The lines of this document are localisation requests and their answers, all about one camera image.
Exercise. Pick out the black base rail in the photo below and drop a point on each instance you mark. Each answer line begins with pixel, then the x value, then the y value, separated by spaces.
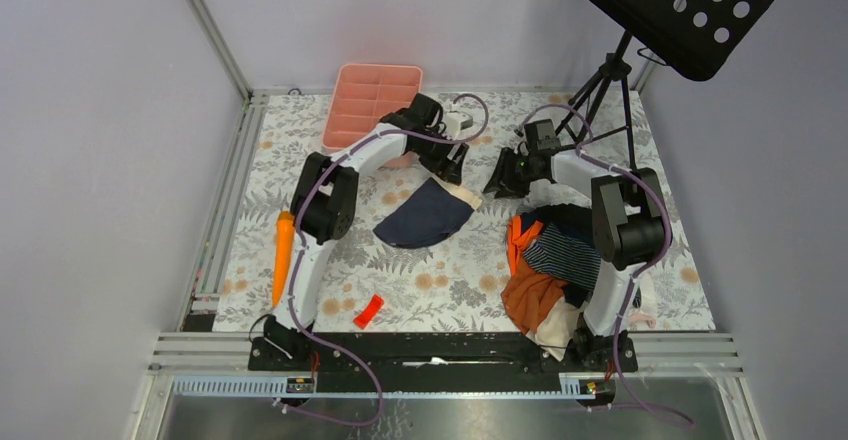
pixel 428 363

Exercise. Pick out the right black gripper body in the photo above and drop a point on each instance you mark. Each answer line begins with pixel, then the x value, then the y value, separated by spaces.
pixel 515 173

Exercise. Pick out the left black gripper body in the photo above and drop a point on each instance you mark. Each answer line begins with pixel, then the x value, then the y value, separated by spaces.
pixel 433 154

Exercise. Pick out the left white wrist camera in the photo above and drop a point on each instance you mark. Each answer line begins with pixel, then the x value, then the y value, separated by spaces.
pixel 457 125

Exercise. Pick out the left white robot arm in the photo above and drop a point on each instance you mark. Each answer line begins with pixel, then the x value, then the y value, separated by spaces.
pixel 323 206

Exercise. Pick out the orange toy microphone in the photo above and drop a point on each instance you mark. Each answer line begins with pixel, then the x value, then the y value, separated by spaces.
pixel 285 233

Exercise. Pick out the navy underwear beige waistband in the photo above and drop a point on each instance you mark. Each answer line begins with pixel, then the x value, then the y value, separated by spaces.
pixel 432 214

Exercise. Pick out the black music stand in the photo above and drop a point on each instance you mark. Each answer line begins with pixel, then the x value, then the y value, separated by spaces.
pixel 652 33

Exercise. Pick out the black garment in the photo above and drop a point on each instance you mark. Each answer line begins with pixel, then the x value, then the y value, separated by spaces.
pixel 569 219

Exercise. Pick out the pink divided organizer tray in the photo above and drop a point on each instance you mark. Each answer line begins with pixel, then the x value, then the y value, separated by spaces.
pixel 363 94

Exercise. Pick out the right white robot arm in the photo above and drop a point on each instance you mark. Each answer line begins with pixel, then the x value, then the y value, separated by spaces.
pixel 630 229

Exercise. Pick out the small red plastic piece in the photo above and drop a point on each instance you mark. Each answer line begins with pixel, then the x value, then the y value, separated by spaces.
pixel 367 315

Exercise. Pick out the orange garment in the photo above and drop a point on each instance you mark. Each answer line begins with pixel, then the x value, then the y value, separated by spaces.
pixel 530 298

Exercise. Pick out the white cream garment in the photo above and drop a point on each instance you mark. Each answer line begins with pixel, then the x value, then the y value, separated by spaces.
pixel 554 332

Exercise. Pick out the floral table mat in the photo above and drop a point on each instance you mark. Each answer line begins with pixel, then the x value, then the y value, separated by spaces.
pixel 452 286

